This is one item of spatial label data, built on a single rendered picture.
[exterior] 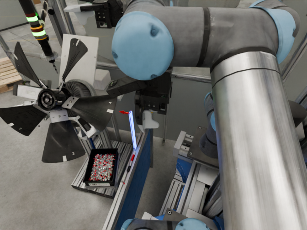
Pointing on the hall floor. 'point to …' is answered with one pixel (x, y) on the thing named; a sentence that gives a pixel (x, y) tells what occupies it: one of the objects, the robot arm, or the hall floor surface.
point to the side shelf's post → (115, 127)
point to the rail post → (151, 147)
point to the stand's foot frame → (76, 184)
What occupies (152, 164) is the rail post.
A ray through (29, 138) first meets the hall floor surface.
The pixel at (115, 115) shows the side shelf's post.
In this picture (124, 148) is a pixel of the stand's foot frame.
